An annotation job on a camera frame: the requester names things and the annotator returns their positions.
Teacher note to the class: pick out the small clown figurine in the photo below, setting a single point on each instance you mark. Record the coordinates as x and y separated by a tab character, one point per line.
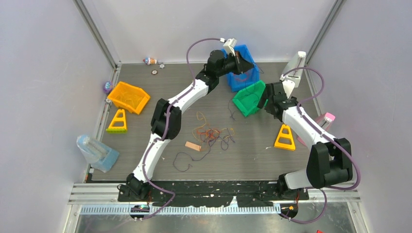
149	61

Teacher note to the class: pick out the small wooden block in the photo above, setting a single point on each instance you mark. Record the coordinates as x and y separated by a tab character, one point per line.
193	146

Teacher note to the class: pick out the purple round toy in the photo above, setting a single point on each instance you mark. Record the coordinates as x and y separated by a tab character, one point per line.
107	87

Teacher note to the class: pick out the clear plastic bottle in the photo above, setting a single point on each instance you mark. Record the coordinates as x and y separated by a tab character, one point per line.
97	154

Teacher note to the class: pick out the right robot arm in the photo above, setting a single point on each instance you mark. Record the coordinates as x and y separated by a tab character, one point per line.
329	161

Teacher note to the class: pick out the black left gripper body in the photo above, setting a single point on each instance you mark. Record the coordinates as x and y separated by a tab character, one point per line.
230	66

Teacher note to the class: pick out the yellow triangle block right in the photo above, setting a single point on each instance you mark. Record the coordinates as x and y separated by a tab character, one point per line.
285	139

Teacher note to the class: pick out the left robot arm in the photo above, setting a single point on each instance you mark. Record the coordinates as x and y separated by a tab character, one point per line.
167	117

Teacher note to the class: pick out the yellow triangle block left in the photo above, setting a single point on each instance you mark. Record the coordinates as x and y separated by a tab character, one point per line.
119	123

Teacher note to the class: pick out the yellow triangle block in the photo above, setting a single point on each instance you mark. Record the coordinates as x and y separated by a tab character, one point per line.
119	123
285	139

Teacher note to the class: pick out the white metronome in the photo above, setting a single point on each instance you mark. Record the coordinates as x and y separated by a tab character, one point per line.
292	71

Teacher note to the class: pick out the orange plastic bin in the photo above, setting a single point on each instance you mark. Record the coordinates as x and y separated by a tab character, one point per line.
129	97

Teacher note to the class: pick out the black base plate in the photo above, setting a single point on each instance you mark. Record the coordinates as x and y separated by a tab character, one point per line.
206	193

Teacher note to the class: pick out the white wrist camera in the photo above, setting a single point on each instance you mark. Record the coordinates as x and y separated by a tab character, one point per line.
288	85
229	46

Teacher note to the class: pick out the blue plastic bin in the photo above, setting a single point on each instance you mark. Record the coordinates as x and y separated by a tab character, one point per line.
238	82

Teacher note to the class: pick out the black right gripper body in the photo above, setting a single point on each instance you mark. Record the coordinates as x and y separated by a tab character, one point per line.
267	108

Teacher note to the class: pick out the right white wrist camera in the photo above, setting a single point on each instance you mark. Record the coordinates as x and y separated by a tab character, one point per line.
288	85

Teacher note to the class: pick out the green plastic bin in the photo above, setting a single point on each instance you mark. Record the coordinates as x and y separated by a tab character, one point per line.
246	99

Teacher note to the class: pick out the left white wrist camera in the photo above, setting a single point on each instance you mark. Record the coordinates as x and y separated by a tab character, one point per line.
229	46

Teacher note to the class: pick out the pink metronome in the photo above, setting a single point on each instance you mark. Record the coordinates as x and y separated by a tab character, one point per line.
325	120

